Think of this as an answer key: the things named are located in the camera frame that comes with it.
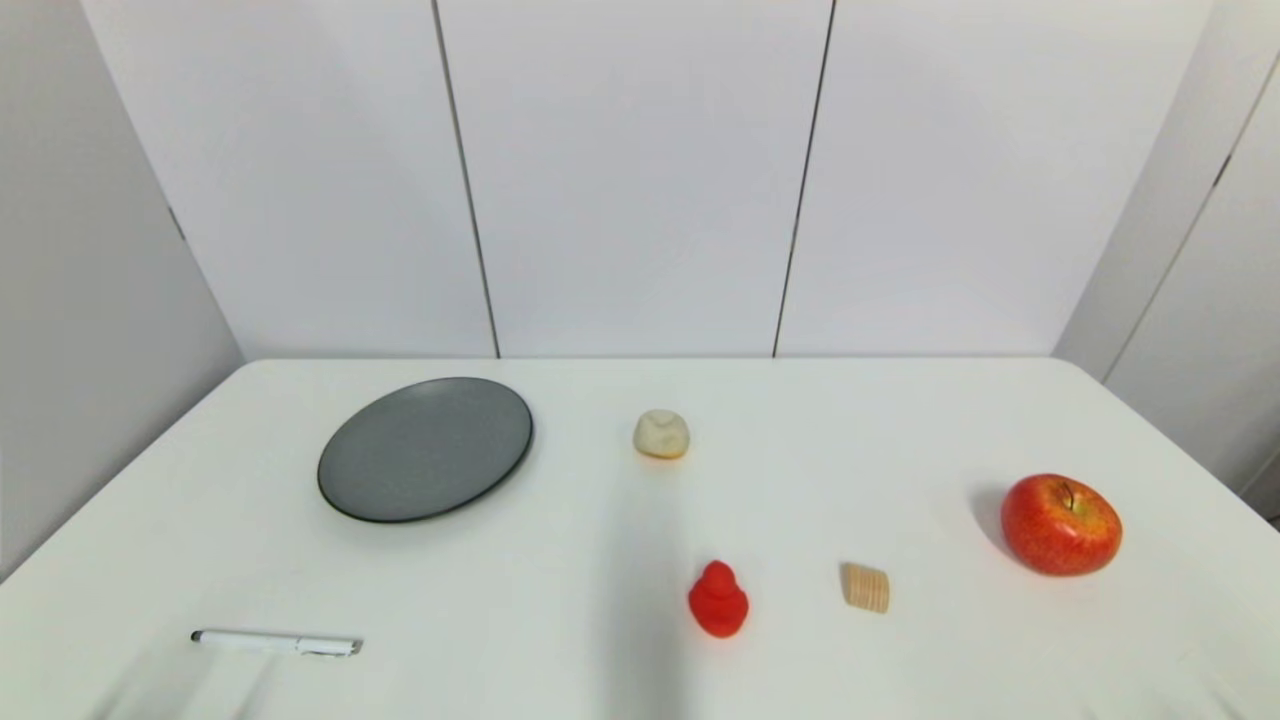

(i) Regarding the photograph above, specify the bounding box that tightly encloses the red toy duck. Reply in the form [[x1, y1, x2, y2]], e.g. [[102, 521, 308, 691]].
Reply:
[[687, 560, 750, 639]]

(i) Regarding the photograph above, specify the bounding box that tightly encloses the cream steamed bun toy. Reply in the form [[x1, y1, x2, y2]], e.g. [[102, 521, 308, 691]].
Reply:
[[633, 409, 691, 461]]

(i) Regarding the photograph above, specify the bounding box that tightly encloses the dark grey round plate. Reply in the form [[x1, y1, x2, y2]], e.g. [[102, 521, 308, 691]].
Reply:
[[317, 376, 535, 524]]

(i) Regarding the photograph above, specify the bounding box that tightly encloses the small tan wooden block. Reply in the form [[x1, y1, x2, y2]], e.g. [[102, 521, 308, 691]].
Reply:
[[841, 563, 891, 614]]

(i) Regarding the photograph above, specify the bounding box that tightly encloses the red apple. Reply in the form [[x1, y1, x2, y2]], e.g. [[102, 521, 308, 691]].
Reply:
[[1001, 473, 1124, 577]]

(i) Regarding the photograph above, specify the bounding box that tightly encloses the white pen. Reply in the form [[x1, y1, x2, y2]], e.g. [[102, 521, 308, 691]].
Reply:
[[190, 628, 364, 659]]

